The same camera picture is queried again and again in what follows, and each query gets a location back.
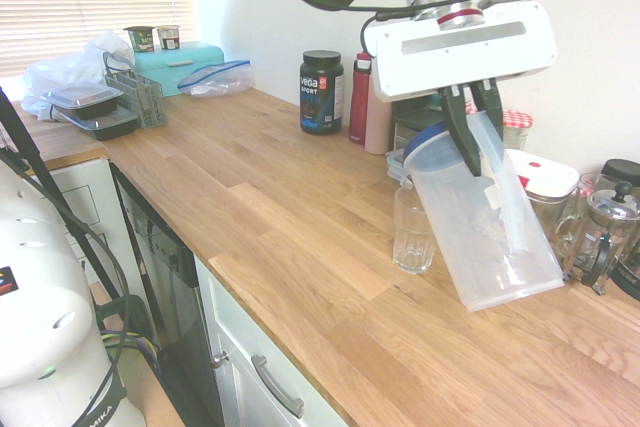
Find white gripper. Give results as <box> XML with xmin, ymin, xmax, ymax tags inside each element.
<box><xmin>362</xmin><ymin>0</ymin><xmax>559</xmax><ymax>178</ymax></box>

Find clear pitcher with blue lid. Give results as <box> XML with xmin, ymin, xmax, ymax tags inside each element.
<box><xmin>402</xmin><ymin>111</ymin><xmax>566</xmax><ymax>312</ymax></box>

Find pink metal water bottle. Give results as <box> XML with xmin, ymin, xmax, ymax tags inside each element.
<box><xmin>363</xmin><ymin>96</ymin><xmax>394</xmax><ymax>156</ymax></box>

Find red water bottle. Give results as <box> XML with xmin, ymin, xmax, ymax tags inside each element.
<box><xmin>348</xmin><ymin>51</ymin><xmax>374</xmax><ymax>144</ymax></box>

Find square container with black lid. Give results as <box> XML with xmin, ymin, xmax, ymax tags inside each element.
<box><xmin>391</xmin><ymin>96</ymin><xmax>447</xmax><ymax>153</ymax></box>

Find container with white red-dot lid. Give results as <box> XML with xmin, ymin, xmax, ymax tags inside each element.
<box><xmin>508</xmin><ymin>149</ymin><xmax>582</xmax><ymax>241</ymax></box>

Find glass container with blue clips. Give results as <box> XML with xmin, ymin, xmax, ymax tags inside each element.
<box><xmin>384</xmin><ymin>149</ymin><xmax>417</xmax><ymax>189</ymax></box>

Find glass mug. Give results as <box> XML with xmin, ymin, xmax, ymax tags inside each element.
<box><xmin>576</xmin><ymin>173</ymin><xmax>619</xmax><ymax>208</ymax></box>

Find clear drinking glass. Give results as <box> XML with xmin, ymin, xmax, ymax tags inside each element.
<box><xmin>392</xmin><ymin>186</ymin><xmax>435</xmax><ymax>275</ymax></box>

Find jar with black lid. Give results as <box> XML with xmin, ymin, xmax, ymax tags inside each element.
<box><xmin>599</xmin><ymin>158</ymin><xmax>640</xmax><ymax>188</ymax></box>

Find black Vega protein tub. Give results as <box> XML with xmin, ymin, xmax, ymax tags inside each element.
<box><xmin>298</xmin><ymin>50</ymin><xmax>345</xmax><ymax>136</ymax></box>

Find silver kettle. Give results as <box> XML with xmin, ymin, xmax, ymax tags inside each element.
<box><xmin>553</xmin><ymin>180</ymin><xmax>640</xmax><ymax>296</ymax></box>

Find black coffee appliance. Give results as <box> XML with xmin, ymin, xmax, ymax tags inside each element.
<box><xmin>610</xmin><ymin>254</ymin><xmax>640</xmax><ymax>304</ymax></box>

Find clear zip bag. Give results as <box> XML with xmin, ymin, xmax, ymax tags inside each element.
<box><xmin>176</xmin><ymin>59</ymin><xmax>256</xmax><ymax>98</ymax></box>

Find teal bread box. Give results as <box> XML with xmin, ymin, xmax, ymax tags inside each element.
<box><xmin>132</xmin><ymin>40</ymin><xmax>227</xmax><ymax>99</ymax></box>

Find brown yogurt cup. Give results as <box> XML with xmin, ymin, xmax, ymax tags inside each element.
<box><xmin>155</xmin><ymin>24</ymin><xmax>182</xmax><ymax>52</ymax></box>

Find white kitchen cabinet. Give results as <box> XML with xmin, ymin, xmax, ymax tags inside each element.
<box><xmin>47</xmin><ymin>156</ymin><xmax>361</xmax><ymax>427</ymax></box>

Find grey cutlery basket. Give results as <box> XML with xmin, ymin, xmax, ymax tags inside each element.
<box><xmin>102</xmin><ymin>51</ymin><xmax>169</xmax><ymax>130</ymax></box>

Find black dishwasher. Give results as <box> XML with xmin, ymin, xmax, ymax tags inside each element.
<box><xmin>110</xmin><ymin>161</ymin><xmax>227</xmax><ymax>427</ymax></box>

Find green yogurt cup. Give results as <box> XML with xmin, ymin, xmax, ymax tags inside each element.
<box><xmin>123</xmin><ymin>25</ymin><xmax>154</xmax><ymax>54</ymax></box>

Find black takeout container clear lid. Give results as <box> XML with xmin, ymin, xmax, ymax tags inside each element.
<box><xmin>41</xmin><ymin>81</ymin><xmax>124</xmax><ymax>121</ymax></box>
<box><xmin>53</xmin><ymin>105</ymin><xmax>142</xmax><ymax>142</ymax></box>

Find window blinds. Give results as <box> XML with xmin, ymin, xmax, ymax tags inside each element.
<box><xmin>0</xmin><ymin>0</ymin><xmax>194</xmax><ymax>81</ymax></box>

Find white plastic bag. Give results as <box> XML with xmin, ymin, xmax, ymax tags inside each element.
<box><xmin>20</xmin><ymin>30</ymin><xmax>137</xmax><ymax>122</ymax></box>

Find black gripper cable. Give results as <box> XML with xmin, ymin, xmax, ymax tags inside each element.
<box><xmin>202</xmin><ymin>0</ymin><xmax>534</xmax><ymax>58</ymax></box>

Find metal drawer handle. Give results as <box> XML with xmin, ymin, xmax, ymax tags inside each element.
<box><xmin>250</xmin><ymin>353</ymin><xmax>306</xmax><ymax>419</ymax></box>

